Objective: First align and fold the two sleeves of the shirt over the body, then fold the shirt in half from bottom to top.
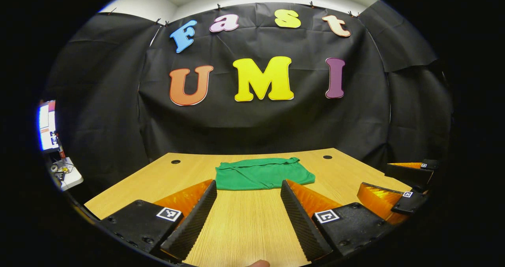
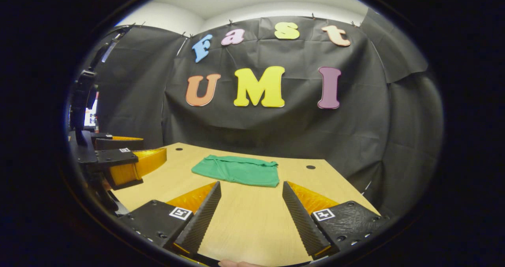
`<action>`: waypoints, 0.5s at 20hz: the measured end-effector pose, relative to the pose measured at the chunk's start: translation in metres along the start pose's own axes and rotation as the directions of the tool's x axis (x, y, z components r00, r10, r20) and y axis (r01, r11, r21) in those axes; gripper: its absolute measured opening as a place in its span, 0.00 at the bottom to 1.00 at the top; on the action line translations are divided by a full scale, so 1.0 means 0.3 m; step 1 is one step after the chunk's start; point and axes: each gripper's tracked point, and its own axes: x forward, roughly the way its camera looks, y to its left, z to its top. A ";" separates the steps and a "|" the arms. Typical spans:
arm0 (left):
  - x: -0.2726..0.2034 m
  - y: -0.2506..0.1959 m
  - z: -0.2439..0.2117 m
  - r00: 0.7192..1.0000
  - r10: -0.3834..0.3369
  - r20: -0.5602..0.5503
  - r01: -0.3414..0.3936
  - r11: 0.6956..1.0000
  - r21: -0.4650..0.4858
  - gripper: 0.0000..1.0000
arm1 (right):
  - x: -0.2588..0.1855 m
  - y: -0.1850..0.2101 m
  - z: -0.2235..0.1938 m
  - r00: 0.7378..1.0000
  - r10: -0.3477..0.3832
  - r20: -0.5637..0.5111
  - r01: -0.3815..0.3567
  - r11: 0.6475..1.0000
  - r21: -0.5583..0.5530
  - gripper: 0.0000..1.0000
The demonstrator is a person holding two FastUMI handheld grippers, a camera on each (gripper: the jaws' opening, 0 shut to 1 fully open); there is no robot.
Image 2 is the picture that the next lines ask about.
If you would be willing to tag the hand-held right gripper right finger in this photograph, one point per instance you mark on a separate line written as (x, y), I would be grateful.
(302, 219)

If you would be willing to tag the green T-shirt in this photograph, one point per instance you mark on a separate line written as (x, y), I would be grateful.
(236, 171)

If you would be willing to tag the computer monitor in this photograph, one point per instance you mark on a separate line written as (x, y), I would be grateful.
(89, 117)

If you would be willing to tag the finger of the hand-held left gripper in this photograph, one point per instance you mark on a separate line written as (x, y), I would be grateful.
(118, 156)
(118, 144)

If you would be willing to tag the black backdrop cloth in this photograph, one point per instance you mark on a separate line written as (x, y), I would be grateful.
(276, 129)

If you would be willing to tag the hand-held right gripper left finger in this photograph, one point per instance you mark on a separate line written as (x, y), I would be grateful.
(201, 219)

